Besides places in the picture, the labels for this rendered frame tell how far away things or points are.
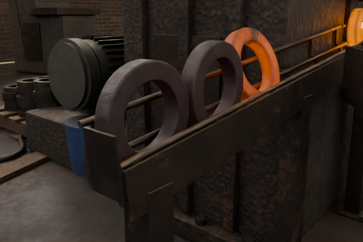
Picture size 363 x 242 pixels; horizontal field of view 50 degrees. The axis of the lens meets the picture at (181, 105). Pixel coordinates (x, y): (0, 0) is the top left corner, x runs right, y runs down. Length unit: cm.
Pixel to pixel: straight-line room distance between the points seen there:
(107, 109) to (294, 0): 75
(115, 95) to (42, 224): 116
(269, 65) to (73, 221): 104
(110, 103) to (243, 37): 43
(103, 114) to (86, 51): 143
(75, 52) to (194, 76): 136
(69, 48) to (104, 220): 87
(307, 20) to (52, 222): 120
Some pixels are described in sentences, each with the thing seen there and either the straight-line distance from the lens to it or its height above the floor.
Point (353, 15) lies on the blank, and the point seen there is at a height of 80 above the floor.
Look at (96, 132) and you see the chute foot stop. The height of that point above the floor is 63.
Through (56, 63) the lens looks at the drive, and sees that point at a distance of 215.
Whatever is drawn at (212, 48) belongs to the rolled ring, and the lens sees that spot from 72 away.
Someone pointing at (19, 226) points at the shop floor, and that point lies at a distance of 170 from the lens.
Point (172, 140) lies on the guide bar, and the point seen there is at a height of 60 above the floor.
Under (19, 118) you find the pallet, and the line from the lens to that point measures 274.
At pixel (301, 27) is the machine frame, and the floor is 76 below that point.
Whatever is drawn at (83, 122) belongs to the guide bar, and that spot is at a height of 64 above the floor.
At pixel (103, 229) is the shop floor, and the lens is 159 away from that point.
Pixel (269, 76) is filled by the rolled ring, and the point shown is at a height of 65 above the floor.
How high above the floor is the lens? 80
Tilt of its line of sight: 13 degrees down
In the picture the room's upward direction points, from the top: straight up
